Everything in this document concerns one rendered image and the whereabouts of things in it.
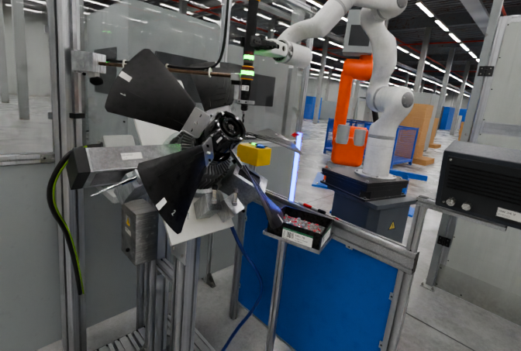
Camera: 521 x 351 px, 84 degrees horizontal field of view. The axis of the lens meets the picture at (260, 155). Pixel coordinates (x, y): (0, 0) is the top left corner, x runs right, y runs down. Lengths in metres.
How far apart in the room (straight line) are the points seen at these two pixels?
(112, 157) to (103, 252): 0.93
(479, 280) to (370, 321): 1.48
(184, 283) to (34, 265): 0.73
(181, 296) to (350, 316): 0.69
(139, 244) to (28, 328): 0.76
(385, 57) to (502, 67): 1.23
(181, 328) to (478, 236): 2.06
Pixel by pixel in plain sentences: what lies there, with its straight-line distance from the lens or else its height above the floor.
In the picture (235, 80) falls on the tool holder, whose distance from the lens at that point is 1.04.
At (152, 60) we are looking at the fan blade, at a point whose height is 1.40.
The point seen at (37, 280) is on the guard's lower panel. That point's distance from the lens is 1.74.
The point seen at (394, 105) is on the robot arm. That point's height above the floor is 1.35.
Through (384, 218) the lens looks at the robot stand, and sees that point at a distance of 1.41.
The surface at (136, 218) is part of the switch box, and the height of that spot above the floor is 0.82.
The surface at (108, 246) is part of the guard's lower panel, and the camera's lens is 1.76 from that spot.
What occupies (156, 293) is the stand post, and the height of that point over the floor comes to 0.41.
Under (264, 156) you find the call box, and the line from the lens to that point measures 1.48.
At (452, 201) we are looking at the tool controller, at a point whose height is 1.08.
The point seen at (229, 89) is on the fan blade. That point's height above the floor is 1.34.
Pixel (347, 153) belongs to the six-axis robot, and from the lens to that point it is 4.86.
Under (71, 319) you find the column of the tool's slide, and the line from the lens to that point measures 1.71.
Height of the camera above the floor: 1.32
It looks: 11 degrees down
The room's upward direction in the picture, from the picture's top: 6 degrees clockwise
